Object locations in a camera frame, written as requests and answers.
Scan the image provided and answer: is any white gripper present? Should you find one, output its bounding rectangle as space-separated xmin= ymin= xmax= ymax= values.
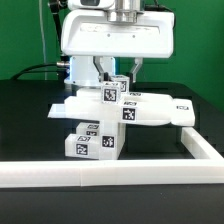
xmin=61 ymin=10 xmax=174 ymax=83

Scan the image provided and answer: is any small tagged cube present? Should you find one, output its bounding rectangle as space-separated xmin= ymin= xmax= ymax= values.
xmin=111 ymin=75 xmax=130 ymax=93
xmin=101 ymin=81 xmax=121 ymax=104

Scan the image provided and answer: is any white chair back frame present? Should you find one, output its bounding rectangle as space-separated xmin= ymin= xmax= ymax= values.
xmin=63 ymin=87 xmax=196 ymax=128

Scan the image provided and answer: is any white chair seat part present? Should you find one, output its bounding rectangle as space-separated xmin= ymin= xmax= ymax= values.
xmin=99 ymin=121 xmax=126 ymax=160

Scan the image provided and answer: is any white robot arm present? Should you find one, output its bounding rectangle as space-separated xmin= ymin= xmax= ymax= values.
xmin=61 ymin=0 xmax=175 ymax=87

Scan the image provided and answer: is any white U-shaped fence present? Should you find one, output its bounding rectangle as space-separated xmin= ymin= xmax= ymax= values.
xmin=0 ymin=128 xmax=224 ymax=188

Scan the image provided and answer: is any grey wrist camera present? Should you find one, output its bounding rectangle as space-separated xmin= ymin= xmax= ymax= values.
xmin=68 ymin=0 xmax=115 ymax=10

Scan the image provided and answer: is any white marker base plate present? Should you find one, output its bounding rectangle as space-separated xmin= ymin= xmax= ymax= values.
xmin=48 ymin=104 xmax=66 ymax=118

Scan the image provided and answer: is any black cable bundle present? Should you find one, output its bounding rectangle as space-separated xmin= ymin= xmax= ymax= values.
xmin=9 ymin=63 xmax=69 ymax=81

